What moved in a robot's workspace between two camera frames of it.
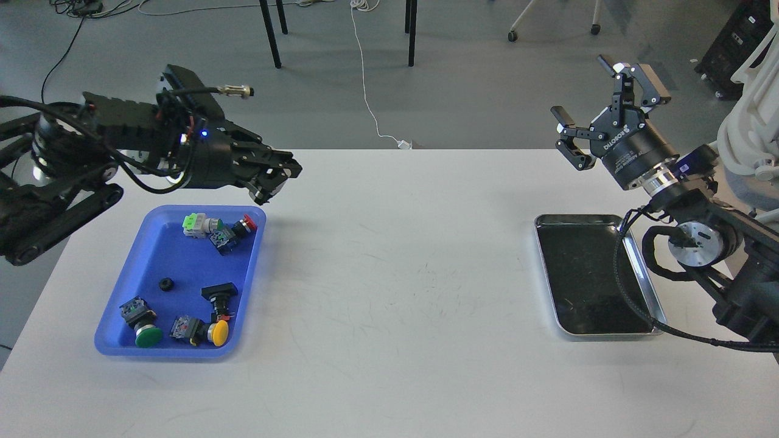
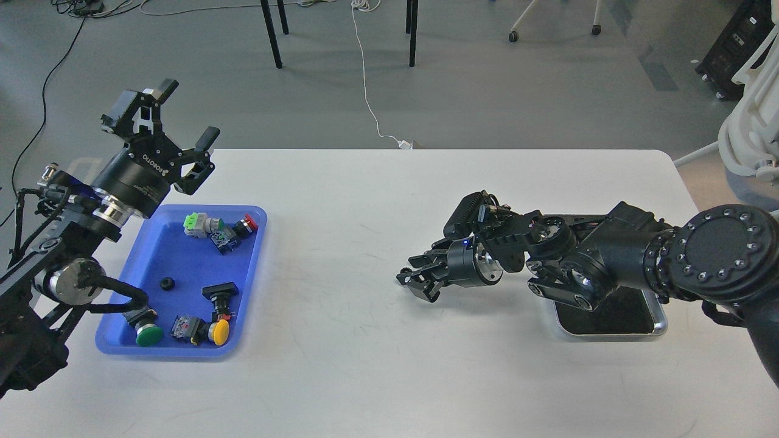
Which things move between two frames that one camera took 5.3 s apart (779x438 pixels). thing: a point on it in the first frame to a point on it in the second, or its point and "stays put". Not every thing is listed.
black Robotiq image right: [628, 148] to [471, 264]
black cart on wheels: [747, 24] stays put
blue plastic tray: [184, 289] stays put
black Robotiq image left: [217, 159] to [138, 177]
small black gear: [166, 284] stays put
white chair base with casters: [595, 28] stays put
